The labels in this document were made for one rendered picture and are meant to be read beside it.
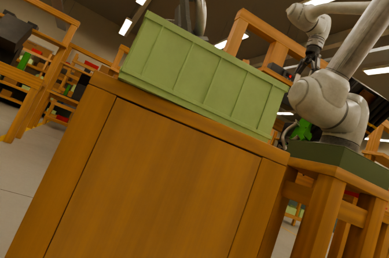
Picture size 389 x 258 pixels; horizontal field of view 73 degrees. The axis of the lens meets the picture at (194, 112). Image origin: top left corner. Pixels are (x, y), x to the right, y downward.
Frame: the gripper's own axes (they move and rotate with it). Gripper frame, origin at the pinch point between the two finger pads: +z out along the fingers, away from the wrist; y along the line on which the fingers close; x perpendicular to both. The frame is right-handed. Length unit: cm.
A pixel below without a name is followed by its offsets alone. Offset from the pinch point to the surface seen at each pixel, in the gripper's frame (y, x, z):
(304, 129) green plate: -30, 38, 15
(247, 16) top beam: -65, -20, -58
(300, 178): -5, 24, 51
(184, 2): 49, -84, 24
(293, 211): -455, 458, 96
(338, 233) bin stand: 22, 30, 70
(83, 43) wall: -1013, -258, -190
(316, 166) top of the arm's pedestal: 38, -11, 48
